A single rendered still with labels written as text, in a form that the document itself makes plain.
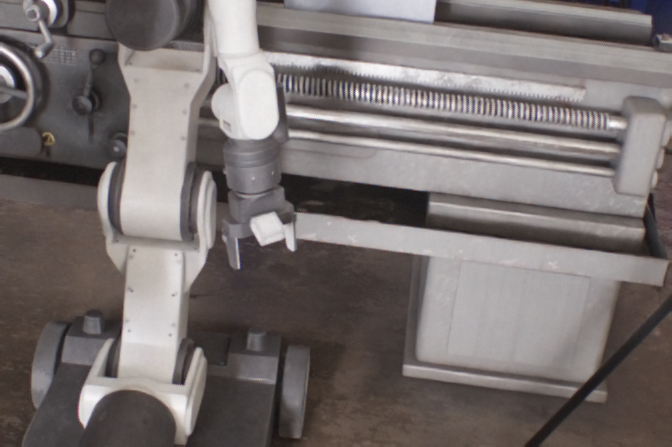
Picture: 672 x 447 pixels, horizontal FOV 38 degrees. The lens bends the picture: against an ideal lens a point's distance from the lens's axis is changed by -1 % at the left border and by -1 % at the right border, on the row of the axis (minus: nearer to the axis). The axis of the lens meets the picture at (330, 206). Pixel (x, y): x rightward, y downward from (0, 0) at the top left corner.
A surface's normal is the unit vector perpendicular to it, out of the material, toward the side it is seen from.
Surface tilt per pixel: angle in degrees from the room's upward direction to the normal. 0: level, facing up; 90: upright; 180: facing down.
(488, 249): 90
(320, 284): 0
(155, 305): 72
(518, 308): 90
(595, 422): 0
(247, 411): 0
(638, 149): 90
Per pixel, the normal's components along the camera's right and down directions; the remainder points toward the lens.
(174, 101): -0.02, 0.09
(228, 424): 0.08, -0.90
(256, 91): 0.50, 0.32
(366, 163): -0.12, 0.43
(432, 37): 0.00, -0.47
